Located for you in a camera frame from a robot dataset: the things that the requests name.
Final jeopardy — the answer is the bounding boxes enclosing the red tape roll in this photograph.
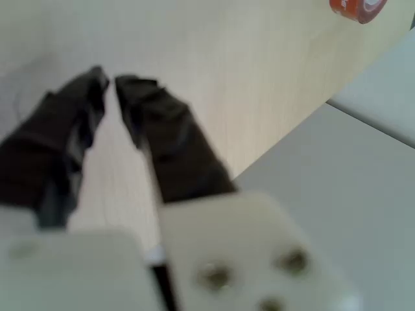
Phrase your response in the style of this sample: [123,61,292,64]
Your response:
[329,0,388,25]

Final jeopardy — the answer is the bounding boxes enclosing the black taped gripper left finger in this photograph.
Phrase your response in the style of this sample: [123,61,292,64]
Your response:
[0,65,110,229]

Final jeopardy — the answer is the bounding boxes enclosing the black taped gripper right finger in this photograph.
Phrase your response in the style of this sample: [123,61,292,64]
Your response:
[114,74,361,311]

